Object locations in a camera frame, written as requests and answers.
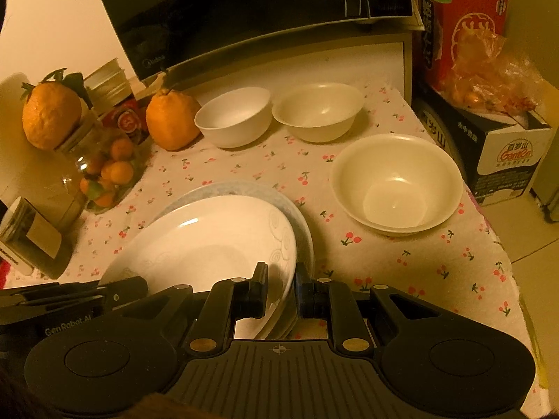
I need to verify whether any cream bowl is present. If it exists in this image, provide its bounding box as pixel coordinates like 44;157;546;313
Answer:
272;82;365;144
330;133;464;236

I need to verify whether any white plate with grey rose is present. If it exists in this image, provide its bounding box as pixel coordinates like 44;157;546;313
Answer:
99;194;299;341

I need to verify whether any red gift box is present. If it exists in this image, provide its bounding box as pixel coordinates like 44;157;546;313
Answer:
413;0;508;90

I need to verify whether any plastic bag of oranges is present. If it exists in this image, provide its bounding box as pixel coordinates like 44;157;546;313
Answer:
442;28;543;117

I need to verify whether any plastic jar of dark tea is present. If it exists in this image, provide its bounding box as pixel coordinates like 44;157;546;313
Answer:
1;197;73;279

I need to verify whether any large orange citrus on jar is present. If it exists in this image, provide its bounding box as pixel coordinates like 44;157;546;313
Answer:
22;68;92;150

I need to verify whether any orange citrus on table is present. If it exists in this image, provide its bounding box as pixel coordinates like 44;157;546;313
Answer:
146;89;201;152

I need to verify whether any cherry print tablecloth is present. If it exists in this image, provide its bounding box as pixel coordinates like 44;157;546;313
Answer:
3;79;540;417

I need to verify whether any black Midea microwave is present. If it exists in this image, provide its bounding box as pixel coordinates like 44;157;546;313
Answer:
101;0;412;80

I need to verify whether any black white cardboard box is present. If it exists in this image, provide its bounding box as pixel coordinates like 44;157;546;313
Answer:
412;82;552;205

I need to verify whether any blue patterned plate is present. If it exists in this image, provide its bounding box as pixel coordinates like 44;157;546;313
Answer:
159;182;314;340

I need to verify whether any metal lidded tin jar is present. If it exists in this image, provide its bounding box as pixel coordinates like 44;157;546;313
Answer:
84;59;149;145

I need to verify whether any white bowl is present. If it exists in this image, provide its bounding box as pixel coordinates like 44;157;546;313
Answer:
194;87;273;148

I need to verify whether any glass jar of kumquats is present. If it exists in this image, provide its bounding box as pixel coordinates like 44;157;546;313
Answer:
56;110;145;215

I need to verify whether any white Changhong air fryer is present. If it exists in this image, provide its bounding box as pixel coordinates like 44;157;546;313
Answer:
0;73;85;233

